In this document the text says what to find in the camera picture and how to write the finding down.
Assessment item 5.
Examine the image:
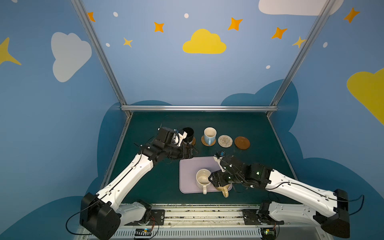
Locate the front aluminium base frame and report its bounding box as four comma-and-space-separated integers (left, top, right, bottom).
111, 204, 333, 240

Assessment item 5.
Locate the yellow ceramic mug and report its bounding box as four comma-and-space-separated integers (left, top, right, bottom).
216, 184, 231, 198

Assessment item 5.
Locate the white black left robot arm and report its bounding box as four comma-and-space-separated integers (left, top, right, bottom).
80, 127, 194, 240

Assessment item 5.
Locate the left aluminium corner post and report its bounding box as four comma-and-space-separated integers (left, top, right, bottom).
71, 0, 127, 106

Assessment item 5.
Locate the white cream ceramic mug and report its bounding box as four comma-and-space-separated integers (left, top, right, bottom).
196, 169, 211, 195

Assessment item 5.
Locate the left small circuit board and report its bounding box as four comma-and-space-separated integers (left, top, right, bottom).
134, 228, 153, 239

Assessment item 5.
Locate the small brown wooden coaster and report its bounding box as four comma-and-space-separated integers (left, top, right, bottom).
235, 136, 251, 150

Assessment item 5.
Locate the right aluminium corner post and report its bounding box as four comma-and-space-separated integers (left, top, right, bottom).
267, 0, 336, 119

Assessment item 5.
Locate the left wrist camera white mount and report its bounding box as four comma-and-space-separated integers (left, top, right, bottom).
172, 130, 188, 147

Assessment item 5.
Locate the multicolour woven round coaster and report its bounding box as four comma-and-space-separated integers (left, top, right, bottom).
218, 135, 233, 148

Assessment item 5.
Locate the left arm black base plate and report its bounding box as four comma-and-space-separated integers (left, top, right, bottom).
126, 209, 165, 226

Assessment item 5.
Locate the tan woven rattan coaster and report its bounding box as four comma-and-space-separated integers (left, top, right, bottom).
201, 136, 217, 147

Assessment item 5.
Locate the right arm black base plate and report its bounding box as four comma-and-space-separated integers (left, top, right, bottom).
242, 209, 285, 225

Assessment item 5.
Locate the cream mug blue handle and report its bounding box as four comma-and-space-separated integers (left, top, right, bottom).
204, 127, 217, 145

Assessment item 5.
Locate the right small circuit board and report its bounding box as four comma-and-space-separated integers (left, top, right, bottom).
261, 228, 277, 240

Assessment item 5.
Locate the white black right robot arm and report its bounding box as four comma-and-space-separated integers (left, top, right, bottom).
209, 154, 350, 239

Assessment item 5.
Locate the lilac plastic tray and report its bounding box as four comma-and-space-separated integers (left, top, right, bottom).
179, 157, 232, 194

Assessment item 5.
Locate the aluminium corner post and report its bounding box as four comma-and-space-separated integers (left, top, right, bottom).
71, 0, 127, 106
267, 0, 336, 119

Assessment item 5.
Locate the black ceramic mug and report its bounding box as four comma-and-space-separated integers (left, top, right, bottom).
183, 127, 195, 145

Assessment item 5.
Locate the horizontal aluminium back rail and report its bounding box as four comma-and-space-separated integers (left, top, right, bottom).
121, 105, 278, 112

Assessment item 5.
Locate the small circuit board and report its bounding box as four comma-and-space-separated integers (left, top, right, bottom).
134, 228, 153, 239
261, 228, 277, 240

